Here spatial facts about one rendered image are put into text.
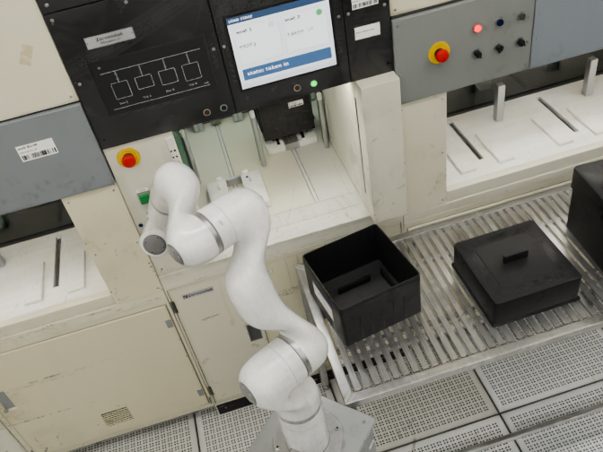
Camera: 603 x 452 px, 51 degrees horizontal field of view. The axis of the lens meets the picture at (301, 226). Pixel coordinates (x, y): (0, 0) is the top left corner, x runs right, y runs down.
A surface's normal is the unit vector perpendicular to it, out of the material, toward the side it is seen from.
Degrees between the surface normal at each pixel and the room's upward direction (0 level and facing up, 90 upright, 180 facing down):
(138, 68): 90
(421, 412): 0
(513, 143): 0
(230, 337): 90
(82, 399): 90
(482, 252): 0
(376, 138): 90
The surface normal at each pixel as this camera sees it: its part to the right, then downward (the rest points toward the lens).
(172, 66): 0.26, 0.62
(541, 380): -0.15, -0.73
